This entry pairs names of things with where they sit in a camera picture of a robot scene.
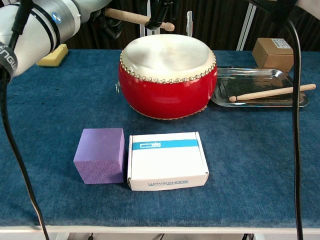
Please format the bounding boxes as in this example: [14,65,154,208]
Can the blue table cloth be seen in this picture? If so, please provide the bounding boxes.
[0,48,320,228]

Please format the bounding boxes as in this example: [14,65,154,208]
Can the stainless steel tray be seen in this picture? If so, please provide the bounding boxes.
[210,66,310,108]

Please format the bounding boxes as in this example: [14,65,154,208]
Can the plain wooden drumstick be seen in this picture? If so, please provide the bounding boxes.
[104,7,175,32]

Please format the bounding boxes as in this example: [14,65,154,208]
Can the white aluminium frame post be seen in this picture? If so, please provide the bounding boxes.
[236,4,260,51]

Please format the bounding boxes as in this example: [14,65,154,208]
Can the yellow sponge with rectangular hole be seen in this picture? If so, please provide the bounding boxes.
[36,43,69,68]

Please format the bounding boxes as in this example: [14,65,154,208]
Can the brown cardboard box with label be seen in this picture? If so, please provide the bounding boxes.
[251,37,295,74]

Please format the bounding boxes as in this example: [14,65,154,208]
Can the purple foam cube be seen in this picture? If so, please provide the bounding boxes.
[73,127,126,185]

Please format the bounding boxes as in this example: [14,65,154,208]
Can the red drum with white skin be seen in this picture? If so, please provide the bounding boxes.
[115,34,218,121]

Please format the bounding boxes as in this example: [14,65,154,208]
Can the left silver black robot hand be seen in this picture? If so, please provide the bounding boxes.
[91,0,174,40]

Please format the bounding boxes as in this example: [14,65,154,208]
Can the white Waveshare carton box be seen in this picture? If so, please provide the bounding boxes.
[126,131,210,192]

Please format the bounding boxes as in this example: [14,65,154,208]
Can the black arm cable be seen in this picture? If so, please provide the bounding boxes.
[0,0,51,240]
[246,0,305,240]

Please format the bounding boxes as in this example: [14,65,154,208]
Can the wooden drumstick with black ring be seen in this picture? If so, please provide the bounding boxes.
[228,83,317,102]

